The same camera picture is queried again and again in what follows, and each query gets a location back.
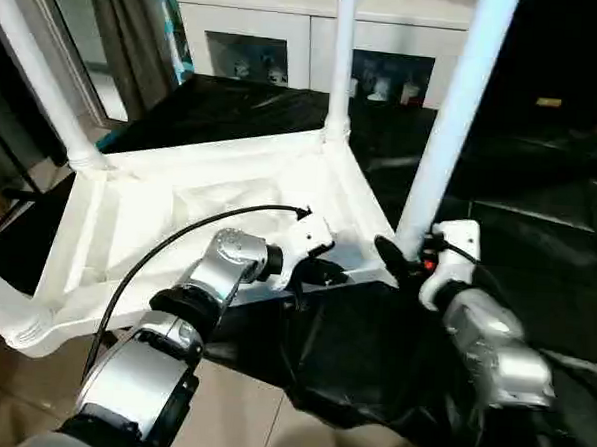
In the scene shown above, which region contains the black table mat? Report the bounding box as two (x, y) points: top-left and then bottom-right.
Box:
(0, 63), (597, 447)

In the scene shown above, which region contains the white display cabinet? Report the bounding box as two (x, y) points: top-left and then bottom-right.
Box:
(173, 0), (481, 112)

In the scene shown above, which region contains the black cabinet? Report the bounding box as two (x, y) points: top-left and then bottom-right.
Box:
(454, 0), (597, 130)

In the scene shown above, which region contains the teal patterned cloth strip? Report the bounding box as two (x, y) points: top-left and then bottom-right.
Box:
(151, 0), (198, 84)

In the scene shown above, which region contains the grey curtain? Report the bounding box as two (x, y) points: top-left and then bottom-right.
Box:
(79, 0), (181, 123)

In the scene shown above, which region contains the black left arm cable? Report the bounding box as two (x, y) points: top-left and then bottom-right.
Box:
(82, 195), (312, 395)

